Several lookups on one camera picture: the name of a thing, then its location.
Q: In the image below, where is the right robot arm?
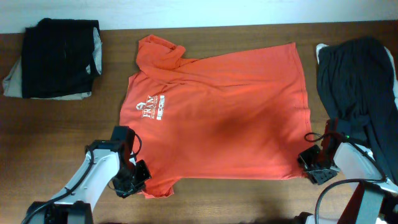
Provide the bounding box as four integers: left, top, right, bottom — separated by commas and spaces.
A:
298, 131, 397, 224

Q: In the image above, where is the folded black garment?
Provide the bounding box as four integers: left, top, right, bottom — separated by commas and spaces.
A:
21, 18, 100, 98

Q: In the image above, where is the red orange t-shirt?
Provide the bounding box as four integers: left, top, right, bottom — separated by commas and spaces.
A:
119, 35, 311, 198

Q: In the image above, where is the folded beige garment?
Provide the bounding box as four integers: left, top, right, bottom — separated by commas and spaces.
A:
2, 28, 102, 101

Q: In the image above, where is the dark grey garment pile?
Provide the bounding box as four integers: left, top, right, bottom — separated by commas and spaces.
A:
316, 37, 397, 183

